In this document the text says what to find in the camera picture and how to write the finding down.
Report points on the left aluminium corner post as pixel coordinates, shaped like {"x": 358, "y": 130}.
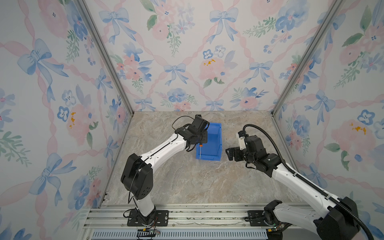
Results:
{"x": 95, "y": 34}

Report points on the aluminium corner post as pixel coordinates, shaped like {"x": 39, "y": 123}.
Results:
{"x": 95, "y": 34}
{"x": 329, "y": 17}

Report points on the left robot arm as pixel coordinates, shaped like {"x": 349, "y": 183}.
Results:
{"x": 138, "y": 174}

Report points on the right aluminium corner post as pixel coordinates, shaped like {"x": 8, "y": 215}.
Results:
{"x": 329, "y": 17}

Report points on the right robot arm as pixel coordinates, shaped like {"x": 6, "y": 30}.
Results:
{"x": 331, "y": 217}

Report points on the blue plastic bin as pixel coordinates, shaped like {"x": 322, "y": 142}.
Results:
{"x": 212, "y": 150}

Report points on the perforated metal vent strip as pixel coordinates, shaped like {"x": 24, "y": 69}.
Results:
{"x": 181, "y": 234}

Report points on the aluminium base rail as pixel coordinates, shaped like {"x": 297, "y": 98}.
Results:
{"x": 195, "y": 216}

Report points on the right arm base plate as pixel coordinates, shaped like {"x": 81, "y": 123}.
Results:
{"x": 256, "y": 218}

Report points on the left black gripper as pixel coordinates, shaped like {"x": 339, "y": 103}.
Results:
{"x": 205, "y": 137}

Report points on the orange black screwdriver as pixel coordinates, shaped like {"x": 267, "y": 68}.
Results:
{"x": 200, "y": 151}

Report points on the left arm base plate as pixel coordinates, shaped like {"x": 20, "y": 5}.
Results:
{"x": 157, "y": 218}

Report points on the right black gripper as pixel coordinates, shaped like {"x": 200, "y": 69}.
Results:
{"x": 236, "y": 151}

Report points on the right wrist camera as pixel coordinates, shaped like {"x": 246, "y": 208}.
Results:
{"x": 241, "y": 139}

